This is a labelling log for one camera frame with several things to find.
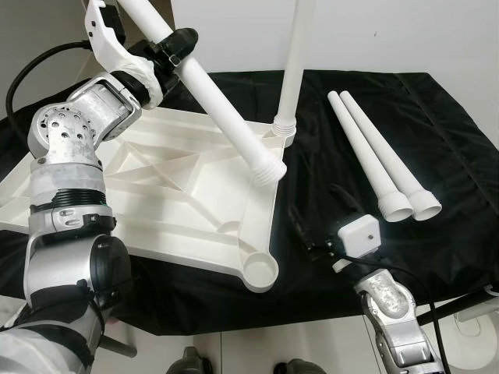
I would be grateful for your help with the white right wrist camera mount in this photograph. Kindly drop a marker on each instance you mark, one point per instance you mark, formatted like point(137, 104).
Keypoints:
point(359, 234)

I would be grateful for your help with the black table cloth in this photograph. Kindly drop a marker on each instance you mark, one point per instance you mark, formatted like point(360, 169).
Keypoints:
point(437, 156)

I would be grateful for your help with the white tapered plastic table leg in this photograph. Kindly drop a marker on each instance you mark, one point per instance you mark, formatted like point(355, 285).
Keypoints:
point(366, 156)
point(387, 152)
point(292, 70)
point(226, 117)

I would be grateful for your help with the grey robot left foot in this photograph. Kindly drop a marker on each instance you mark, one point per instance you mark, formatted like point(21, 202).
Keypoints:
point(187, 362)

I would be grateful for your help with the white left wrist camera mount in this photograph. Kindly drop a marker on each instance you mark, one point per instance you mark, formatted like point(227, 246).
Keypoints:
point(105, 51)

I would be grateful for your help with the grey robot foot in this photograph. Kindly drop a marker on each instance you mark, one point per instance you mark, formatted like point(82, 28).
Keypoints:
point(295, 368)
point(187, 362)

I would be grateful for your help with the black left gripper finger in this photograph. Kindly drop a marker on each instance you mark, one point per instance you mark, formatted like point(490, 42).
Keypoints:
point(185, 39)

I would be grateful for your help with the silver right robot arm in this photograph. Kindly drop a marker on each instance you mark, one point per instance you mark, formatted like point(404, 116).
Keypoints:
point(390, 304)

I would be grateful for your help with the white plastic ribbed table top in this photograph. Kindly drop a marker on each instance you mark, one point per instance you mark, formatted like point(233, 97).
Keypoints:
point(195, 187)

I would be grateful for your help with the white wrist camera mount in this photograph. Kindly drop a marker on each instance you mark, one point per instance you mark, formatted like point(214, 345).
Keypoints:
point(359, 234)
point(105, 51)

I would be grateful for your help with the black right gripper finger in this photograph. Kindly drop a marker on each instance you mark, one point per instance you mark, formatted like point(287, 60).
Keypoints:
point(300, 227)
point(347, 204)

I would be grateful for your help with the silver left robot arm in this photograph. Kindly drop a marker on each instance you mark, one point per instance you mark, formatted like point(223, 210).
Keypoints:
point(70, 125)

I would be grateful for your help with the black metal frame bar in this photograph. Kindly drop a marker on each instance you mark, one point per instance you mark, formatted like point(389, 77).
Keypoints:
point(456, 308)
point(118, 346)

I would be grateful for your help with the grey robot right foot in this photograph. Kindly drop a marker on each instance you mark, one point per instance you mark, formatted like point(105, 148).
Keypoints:
point(295, 368)

